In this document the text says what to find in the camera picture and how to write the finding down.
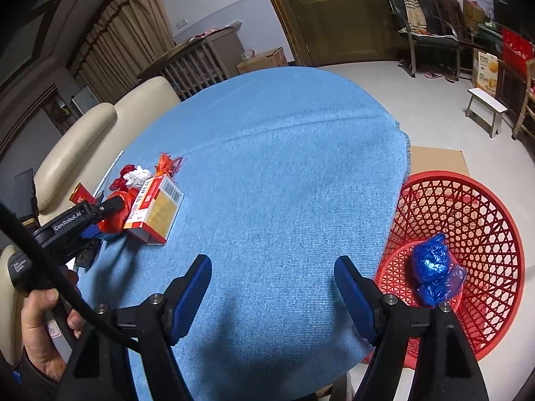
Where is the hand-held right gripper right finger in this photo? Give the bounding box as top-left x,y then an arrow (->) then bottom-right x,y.
333,255 -> 490,401

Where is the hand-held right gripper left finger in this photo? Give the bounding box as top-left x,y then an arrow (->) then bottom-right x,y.
56,254 -> 213,401

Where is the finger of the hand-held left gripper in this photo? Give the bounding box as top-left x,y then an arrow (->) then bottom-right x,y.
93,197 -> 128,220
81,222 -> 120,243

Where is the red orange plastic wrapper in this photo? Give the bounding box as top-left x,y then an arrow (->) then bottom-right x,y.
97,188 -> 140,235

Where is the red yellow cardboard box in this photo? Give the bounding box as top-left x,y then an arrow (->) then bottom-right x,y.
123,174 -> 185,245

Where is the orange bag with net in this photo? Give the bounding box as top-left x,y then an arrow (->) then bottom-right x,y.
154,153 -> 185,178

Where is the red plastic mesh basket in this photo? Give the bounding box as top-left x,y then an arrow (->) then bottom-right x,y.
361,171 -> 525,370

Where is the person's left forearm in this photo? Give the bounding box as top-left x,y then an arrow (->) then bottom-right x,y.
0,348 -> 61,401

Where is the person's left hand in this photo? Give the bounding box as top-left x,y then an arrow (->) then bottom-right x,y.
21,267 -> 85,381

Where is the small red box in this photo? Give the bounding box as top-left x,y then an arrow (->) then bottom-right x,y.
69,182 -> 95,205

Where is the thin white stick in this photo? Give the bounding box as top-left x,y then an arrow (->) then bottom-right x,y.
94,150 -> 125,197

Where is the white crumpled plastic bag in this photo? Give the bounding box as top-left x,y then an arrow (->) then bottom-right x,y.
125,167 -> 153,188

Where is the cream leather sofa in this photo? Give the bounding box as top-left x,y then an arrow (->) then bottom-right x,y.
0,76 -> 182,368

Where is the blue plastic bag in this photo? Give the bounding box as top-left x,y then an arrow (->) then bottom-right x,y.
412,233 -> 467,307

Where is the white appliance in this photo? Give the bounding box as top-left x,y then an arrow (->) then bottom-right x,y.
71,86 -> 100,114

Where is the blue tablecloth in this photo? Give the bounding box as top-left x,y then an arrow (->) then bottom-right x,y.
75,66 -> 412,401

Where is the wooden slatted crib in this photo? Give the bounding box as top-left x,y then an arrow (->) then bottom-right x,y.
138,20 -> 245,101

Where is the flat cardboard sheet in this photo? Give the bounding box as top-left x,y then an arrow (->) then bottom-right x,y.
407,146 -> 471,177

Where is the beige curtain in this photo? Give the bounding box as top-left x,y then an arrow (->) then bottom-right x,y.
67,0 -> 176,105

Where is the red white cloth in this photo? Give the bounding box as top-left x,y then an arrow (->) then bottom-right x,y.
190,26 -> 235,41

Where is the brown cardboard box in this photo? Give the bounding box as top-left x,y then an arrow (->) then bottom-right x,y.
236,47 -> 289,77

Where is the small white stool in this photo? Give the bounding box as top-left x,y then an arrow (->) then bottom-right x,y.
465,88 -> 508,138

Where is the white box with orange print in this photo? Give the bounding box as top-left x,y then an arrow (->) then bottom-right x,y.
472,49 -> 500,97

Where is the wooden chair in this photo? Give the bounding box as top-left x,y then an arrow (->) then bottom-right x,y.
497,58 -> 535,143

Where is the dark metal chair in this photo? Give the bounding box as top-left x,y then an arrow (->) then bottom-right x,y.
387,0 -> 464,80

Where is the wooden double door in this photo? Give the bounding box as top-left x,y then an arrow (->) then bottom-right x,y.
255,0 -> 456,68

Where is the beige plaid scarf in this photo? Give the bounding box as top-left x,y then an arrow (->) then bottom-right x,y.
399,0 -> 427,32

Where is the large red box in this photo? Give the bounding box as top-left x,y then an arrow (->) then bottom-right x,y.
502,27 -> 535,65

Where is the tall cardboard box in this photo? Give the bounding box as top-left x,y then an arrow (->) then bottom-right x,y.
462,0 -> 486,30

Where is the black cable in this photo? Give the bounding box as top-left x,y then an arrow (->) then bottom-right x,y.
0,201 -> 143,354

